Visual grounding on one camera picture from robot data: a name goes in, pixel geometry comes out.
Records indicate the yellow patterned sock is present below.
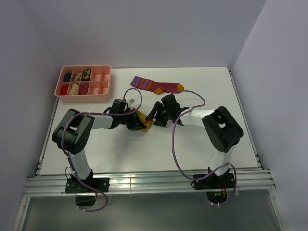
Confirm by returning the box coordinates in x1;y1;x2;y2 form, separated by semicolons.
137;110;153;132

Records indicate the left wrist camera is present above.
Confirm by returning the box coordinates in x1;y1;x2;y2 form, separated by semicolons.
125;98;135;111

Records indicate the dark teal rolled sock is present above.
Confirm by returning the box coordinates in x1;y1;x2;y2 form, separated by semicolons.
63;72;72;82

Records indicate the pink compartment organizer box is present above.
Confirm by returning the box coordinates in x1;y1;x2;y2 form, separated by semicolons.
54;65;111;103

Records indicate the red rolled sock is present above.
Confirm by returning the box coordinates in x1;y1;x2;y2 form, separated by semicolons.
60;85;69;95

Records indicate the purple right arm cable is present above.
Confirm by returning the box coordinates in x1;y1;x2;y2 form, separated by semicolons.
171;90;239;207

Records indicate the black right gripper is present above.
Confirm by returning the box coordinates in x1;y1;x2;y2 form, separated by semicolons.
146;101;172;127

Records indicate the maroon sock purple toe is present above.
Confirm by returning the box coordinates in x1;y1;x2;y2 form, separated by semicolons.
79;84;89;95

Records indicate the maroon purple striped sock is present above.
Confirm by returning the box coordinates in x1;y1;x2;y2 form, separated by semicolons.
130;76;185;95

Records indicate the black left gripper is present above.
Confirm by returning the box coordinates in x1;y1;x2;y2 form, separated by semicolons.
119;109;146;131

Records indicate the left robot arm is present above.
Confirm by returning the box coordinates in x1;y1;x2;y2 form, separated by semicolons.
52;99;148;192

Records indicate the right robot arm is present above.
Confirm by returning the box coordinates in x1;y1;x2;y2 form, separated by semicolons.
145;94;244;188

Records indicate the brown yellow argyle sock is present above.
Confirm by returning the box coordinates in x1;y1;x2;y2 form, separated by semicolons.
81;69;91;81

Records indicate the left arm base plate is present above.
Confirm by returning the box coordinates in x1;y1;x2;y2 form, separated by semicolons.
65;177;110;194

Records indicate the cream orange argyle rolled sock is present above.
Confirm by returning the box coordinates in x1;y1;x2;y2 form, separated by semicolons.
73;72;82;82

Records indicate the aluminium front rail frame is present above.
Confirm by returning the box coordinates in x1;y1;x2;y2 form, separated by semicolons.
23;168;276;197

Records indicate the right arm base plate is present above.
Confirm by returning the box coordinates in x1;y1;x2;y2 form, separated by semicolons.
190;173;235;190

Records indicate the cream white rolled sock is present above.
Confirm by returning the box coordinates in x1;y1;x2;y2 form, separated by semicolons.
68;84;79;95

